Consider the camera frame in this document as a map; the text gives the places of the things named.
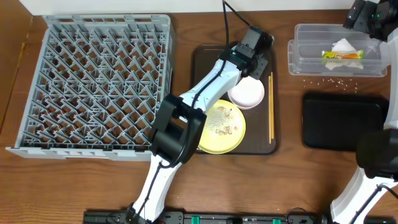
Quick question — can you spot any yellow snack wrapper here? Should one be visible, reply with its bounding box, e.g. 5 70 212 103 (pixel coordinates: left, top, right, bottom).
322 50 364 60

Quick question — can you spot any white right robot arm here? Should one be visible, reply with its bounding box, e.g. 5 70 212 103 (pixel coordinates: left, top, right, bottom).
320 0 397 224

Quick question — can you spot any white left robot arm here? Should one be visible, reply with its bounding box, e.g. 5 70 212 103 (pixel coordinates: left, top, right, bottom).
126 25 274 223

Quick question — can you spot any white crumpled napkin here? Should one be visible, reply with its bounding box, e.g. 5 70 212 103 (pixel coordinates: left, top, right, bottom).
325 38 364 70

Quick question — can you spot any clear plastic bin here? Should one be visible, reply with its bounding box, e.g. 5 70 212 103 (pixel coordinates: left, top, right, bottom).
288 24 391 77

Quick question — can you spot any yellow plate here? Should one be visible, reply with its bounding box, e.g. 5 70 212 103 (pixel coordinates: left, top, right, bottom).
198 100 246 154

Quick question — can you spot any wooden chopstick right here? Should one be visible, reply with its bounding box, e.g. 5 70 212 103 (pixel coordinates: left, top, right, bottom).
271 72 275 139

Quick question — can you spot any dark brown serving tray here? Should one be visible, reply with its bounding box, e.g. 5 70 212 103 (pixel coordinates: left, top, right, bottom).
190 45 280 156

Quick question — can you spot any black tray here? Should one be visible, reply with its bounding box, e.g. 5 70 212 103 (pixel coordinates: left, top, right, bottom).
302 92 389 151

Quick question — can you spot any grey dish rack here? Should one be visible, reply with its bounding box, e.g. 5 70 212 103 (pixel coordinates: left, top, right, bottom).
9 14 175 161

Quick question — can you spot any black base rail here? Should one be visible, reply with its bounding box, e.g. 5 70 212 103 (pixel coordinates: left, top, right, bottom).
82 210 398 224

